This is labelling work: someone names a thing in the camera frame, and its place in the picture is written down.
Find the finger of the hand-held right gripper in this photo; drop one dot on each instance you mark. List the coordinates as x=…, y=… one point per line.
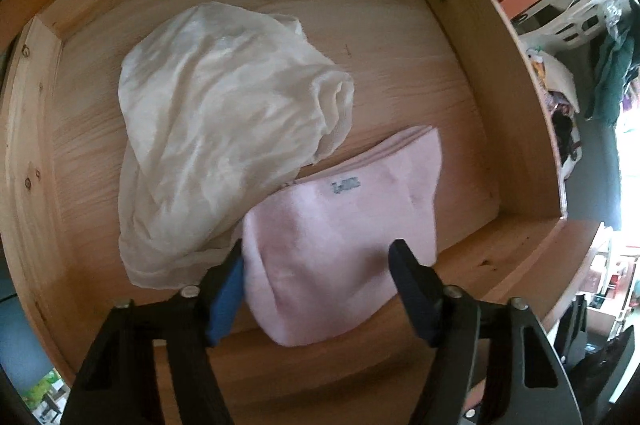
x=566, y=325
x=582, y=320

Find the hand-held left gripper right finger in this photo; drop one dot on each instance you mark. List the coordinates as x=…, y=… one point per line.
x=415, y=295

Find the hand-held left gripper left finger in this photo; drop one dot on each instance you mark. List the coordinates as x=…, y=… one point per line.
x=225, y=305

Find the pink knit garment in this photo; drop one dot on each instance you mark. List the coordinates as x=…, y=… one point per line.
x=340, y=230

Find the cream sheer garment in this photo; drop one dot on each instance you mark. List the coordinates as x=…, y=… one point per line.
x=210, y=105

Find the grey mat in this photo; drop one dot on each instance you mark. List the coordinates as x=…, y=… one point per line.
x=595, y=175

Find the green printed packet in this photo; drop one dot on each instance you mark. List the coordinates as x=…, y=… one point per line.
x=42, y=387

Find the pile of small toys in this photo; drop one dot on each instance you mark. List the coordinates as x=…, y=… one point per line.
x=560, y=120

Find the dark green jacket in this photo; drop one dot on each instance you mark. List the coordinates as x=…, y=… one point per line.
x=610, y=75

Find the white lattice shelf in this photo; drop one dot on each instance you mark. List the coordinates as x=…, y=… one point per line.
x=575, y=20

